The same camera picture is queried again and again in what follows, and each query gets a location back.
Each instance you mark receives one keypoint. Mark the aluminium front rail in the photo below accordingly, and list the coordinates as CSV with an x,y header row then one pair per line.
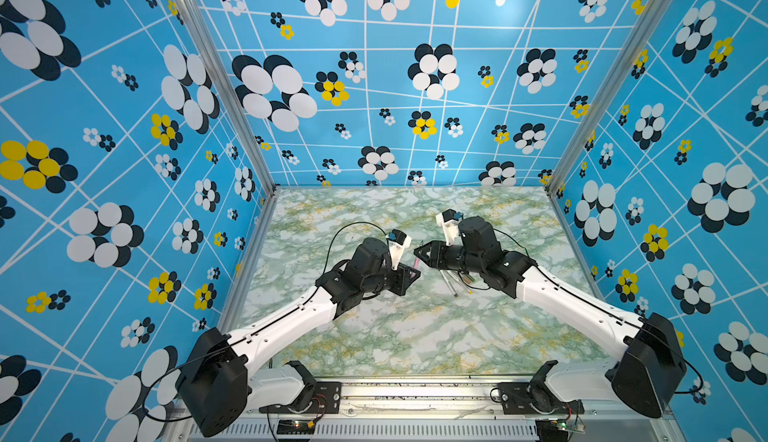
x,y
450,408

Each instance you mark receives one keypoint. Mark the circuit board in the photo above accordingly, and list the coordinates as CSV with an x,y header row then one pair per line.
x,y
296,427
558,430

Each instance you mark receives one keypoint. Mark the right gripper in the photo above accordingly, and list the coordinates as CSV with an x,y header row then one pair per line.
x,y
436,256

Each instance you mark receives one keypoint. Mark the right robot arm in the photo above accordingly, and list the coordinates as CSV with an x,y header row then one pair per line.
x,y
644,364

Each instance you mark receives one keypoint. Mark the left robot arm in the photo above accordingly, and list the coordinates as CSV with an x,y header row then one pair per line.
x,y
225,374

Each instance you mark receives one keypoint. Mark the white slim pen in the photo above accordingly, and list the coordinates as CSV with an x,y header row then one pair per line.
x,y
449,284

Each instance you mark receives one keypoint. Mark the right corner aluminium post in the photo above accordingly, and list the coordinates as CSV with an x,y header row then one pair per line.
x,y
636,42

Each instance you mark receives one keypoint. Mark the left circuit board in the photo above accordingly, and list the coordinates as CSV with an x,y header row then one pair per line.
x,y
296,427

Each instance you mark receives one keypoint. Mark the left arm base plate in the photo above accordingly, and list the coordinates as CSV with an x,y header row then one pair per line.
x,y
325,399

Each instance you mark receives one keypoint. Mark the left corner aluminium post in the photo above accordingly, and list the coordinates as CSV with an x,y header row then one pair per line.
x,y
203,42

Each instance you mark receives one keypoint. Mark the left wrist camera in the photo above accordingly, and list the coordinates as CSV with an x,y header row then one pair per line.
x,y
397,242

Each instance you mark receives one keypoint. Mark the corner aluminium post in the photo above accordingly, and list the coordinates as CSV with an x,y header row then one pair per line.
x,y
203,42
636,42

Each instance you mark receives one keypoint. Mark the right circuit board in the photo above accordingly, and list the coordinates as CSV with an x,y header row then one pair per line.
x,y
558,430

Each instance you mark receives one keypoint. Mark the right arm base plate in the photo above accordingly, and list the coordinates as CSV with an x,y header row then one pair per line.
x,y
520,398

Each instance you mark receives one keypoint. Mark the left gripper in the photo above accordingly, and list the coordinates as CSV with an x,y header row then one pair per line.
x,y
402,273

